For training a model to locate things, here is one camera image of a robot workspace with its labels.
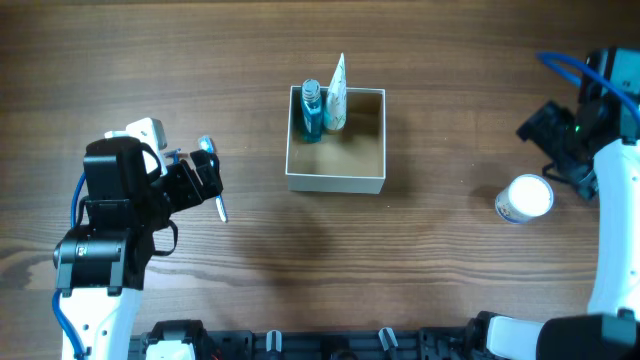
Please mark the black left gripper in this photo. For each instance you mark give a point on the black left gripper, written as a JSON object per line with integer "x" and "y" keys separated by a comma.
{"x": 189, "y": 182}

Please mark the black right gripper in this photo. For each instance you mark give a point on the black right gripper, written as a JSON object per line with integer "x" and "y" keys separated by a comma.
{"x": 545, "y": 128}

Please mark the blue white toothbrush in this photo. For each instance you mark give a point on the blue white toothbrush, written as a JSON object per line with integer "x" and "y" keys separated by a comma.
{"x": 207, "y": 144}

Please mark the blue disposable razor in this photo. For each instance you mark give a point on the blue disposable razor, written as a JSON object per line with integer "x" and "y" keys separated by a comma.
{"x": 173, "y": 155}

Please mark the white round jar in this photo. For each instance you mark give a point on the white round jar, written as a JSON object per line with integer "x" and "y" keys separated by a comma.
{"x": 527, "y": 197}

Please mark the blue mouthwash bottle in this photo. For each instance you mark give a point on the blue mouthwash bottle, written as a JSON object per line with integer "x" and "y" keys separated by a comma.
{"x": 312, "y": 108}

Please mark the white leaf-print cream tube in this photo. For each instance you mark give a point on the white leaf-print cream tube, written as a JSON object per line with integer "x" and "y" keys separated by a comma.
{"x": 335, "y": 112}

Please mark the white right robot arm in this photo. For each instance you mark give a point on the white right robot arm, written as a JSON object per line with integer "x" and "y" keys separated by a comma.
{"x": 595, "y": 150}

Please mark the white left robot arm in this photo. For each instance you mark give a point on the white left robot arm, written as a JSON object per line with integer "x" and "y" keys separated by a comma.
{"x": 101, "y": 261}

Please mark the white open box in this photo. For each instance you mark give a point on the white open box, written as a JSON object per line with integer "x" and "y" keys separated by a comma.
{"x": 350, "y": 161}

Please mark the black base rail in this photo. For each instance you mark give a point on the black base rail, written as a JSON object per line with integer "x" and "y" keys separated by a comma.
{"x": 188, "y": 339}

